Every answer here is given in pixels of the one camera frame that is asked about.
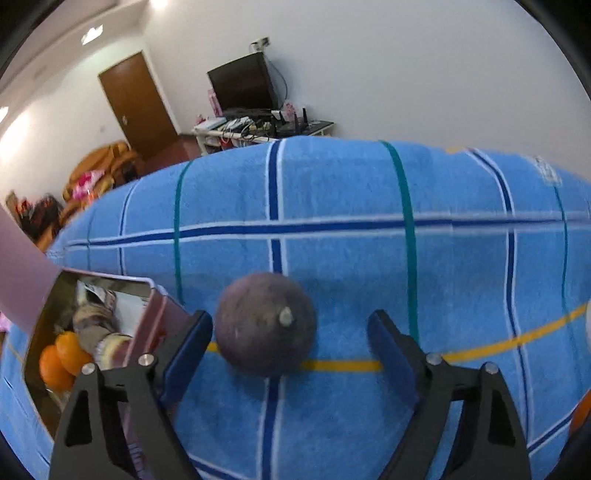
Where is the orange brown sofa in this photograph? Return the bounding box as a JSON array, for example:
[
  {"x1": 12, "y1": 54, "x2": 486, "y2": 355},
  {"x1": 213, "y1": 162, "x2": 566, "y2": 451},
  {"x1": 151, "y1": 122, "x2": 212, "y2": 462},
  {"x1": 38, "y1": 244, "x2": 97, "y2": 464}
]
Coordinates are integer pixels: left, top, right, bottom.
[{"x1": 62, "y1": 140, "x2": 143, "y2": 201}]

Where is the orange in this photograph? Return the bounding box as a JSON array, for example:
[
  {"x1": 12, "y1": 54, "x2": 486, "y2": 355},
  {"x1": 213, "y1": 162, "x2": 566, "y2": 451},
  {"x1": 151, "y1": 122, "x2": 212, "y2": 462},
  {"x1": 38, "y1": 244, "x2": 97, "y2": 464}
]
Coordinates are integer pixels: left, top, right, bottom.
[
  {"x1": 55, "y1": 331, "x2": 94, "y2": 376},
  {"x1": 569, "y1": 390, "x2": 591, "y2": 436},
  {"x1": 39, "y1": 345, "x2": 75, "y2": 393}
]

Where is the pink floral cushion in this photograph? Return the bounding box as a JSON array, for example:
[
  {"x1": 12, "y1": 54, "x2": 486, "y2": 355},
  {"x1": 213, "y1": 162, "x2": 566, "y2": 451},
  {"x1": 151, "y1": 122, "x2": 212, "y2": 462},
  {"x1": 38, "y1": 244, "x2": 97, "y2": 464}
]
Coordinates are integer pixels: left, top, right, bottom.
[{"x1": 72, "y1": 170, "x2": 104, "y2": 200}]

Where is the pink metal tin box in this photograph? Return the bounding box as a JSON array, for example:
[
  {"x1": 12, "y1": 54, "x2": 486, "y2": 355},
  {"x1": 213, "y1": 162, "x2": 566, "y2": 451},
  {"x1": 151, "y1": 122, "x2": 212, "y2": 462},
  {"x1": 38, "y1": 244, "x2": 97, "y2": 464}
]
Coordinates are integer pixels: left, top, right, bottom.
[{"x1": 21, "y1": 269, "x2": 195, "y2": 480}]

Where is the paper packet in tin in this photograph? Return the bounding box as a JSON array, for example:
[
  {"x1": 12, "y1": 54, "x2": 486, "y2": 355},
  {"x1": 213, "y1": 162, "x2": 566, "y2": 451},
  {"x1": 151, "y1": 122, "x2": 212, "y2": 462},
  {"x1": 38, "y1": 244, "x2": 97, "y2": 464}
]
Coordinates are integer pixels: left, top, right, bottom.
[{"x1": 76, "y1": 281, "x2": 148, "y2": 336}]

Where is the large purple turnip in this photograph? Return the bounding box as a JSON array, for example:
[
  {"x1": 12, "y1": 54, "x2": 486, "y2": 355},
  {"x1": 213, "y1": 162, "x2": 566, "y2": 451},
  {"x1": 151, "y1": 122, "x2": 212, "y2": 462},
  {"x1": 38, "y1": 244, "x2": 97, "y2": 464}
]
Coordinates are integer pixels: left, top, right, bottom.
[{"x1": 213, "y1": 272, "x2": 318, "y2": 378}]

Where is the pink tin lid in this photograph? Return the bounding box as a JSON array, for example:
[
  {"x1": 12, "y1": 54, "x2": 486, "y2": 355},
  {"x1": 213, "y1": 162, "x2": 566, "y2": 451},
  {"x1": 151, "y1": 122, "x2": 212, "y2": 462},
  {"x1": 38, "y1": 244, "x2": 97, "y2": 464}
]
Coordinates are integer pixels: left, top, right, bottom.
[{"x1": 0, "y1": 209, "x2": 61, "y2": 334}]

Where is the blue plaid towel cloth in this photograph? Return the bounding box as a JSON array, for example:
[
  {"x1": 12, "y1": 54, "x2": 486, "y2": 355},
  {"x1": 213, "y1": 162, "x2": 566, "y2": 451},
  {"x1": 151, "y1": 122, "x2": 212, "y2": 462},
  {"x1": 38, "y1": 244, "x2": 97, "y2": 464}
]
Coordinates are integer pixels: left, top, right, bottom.
[{"x1": 0, "y1": 135, "x2": 591, "y2": 480}]

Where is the white tv stand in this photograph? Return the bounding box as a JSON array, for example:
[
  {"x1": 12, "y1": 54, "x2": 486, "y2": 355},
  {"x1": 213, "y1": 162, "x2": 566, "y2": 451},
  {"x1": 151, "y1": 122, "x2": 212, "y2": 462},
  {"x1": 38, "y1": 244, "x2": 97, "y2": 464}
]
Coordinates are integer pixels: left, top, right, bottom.
[{"x1": 191, "y1": 117, "x2": 335, "y2": 156}]

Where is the sugarcane piece in tin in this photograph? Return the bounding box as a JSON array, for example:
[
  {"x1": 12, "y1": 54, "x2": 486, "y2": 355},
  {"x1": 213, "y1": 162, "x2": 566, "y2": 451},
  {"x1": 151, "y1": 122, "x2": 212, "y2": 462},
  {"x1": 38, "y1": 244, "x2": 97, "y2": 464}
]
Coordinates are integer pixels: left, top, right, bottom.
[{"x1": 72, "y1": 303, "x2": 117, "y2": 351}]

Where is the white floral enamel mug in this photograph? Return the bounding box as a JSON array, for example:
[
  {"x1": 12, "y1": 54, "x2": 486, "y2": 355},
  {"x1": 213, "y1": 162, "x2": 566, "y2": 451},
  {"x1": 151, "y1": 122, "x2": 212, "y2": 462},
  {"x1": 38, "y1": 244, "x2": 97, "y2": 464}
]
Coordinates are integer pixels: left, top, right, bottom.
[{"x1": 585, "y1": 299, "x2": 591, "y2": 351}]

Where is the black television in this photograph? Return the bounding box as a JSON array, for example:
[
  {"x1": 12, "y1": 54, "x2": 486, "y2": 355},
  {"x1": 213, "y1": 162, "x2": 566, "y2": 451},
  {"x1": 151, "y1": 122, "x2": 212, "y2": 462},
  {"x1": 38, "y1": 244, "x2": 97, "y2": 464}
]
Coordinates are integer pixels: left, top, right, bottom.
[{"x1": 207, "y1": 52, "x2": 279, "y2": 112}]

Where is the orange in tin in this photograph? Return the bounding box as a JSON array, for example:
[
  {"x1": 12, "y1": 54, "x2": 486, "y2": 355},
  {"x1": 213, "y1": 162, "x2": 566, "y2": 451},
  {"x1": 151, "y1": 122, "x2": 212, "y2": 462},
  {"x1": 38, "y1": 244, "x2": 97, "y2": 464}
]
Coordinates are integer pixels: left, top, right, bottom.
[{"x1": 39, "y1": 345, "x2": 75, "y2": 393}]

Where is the brown wooden door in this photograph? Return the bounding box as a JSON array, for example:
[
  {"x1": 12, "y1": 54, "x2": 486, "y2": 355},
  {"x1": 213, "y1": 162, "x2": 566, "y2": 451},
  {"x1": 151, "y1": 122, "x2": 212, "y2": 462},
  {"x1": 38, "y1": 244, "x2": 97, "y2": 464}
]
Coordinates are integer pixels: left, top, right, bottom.
[{"x1": 98, "y1": 51, "x2": 177, "y2": 158}]

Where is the sugarcane piece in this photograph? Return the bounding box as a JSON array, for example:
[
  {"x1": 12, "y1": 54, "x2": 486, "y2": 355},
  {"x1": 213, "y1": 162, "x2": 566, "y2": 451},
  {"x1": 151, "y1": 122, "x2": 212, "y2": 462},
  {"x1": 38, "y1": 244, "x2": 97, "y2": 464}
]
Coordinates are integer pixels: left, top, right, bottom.
[
  {"x1": 93, "y1": 333, "x2": 132, "y2": 371},
  {"x1": 72, "y1": 303, "x2": 117, "y2": 351}
]

